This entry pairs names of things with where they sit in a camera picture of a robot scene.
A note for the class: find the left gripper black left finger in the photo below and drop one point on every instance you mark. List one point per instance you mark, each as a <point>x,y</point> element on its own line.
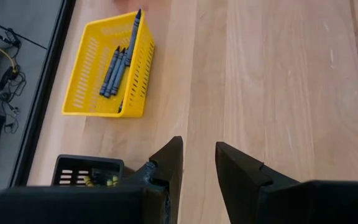
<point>73,205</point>

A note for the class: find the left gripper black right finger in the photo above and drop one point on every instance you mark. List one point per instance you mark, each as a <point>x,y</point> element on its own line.
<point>306,203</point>

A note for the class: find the black slotted plastic basket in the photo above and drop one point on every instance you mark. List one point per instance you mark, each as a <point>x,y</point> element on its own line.
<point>73,165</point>

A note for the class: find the yellow slotted plastic basket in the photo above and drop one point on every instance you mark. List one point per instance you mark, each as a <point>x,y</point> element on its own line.
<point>89,77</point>

